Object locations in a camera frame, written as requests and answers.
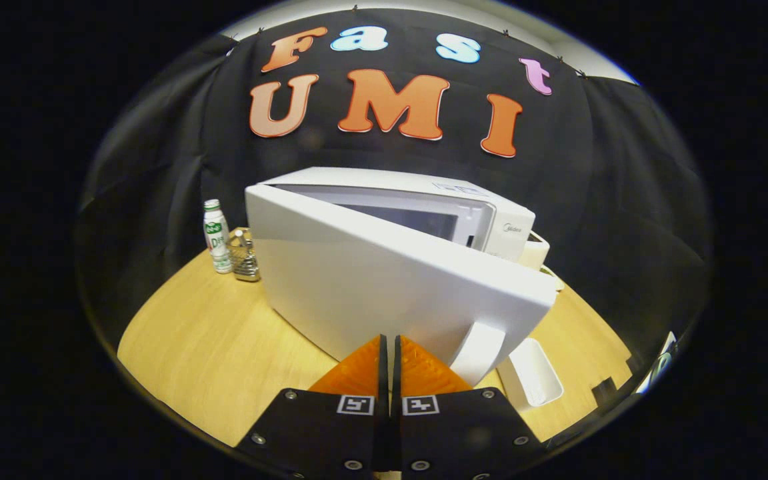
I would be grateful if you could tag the white microwave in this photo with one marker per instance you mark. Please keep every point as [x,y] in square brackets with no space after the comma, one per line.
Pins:
[357,280]

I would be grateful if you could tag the white green drink bottle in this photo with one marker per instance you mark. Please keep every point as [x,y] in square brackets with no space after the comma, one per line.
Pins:
[217,233]

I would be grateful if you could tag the white rectangular tray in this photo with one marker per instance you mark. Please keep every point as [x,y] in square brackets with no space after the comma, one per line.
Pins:
[530,373]

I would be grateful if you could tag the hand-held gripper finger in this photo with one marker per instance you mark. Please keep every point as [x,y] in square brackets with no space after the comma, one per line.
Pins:
[397,400]
[382,400]

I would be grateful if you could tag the cream toaster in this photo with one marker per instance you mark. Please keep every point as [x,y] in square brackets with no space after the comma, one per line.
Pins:
[536,253]

